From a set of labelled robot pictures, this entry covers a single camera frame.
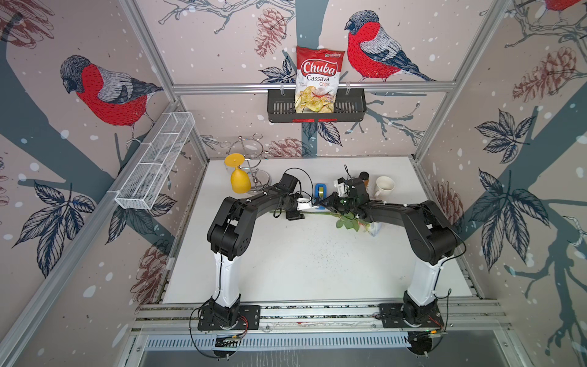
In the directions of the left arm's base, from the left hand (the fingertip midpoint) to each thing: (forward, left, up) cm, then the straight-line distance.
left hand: (305, 203), depth 99 cm
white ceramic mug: (+9, -37, +2) cm, 38 cm away
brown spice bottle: (+10, -27, +6) cm, 29 cm away
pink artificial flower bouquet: (-9, -18, +1) cm, 20 cm away
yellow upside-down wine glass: (+3, +27, +13) cm, 30 cm away
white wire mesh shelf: (-11, +53, +27) cm, 61 cm away
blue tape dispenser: (+5, -7, +2) cm, 9 cm away
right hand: (-2, -5, +4) cm, 7 cm away
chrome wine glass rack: (+34, +29, 0) cm, 45 cm away
